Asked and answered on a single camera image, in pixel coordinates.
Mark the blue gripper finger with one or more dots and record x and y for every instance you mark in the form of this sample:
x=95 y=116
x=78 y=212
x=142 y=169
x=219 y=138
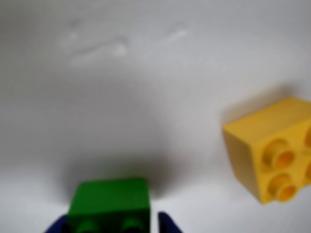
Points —
x=167 y=224
x=58 y=225

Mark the green 2x2 building block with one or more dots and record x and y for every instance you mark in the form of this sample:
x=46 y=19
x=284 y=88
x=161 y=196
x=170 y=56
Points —
x=109 y=199

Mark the yellow 2x2 building block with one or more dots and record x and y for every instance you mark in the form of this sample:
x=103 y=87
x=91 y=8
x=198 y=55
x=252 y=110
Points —
x=257 y=136

